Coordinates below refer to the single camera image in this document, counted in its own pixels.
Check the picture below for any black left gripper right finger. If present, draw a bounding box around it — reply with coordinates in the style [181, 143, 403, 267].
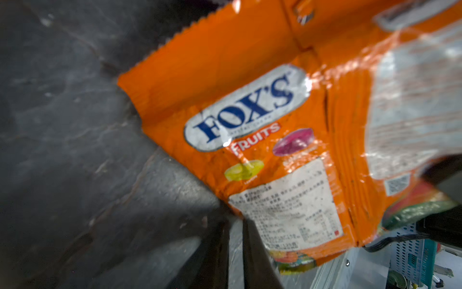
[243, 219, 283, 289]

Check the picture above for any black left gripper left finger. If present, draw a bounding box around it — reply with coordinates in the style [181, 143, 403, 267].
[167, 220, 230, 289]

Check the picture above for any orange Fox's candy bag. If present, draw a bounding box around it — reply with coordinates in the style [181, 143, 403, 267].
[118, 1, 462, 275]

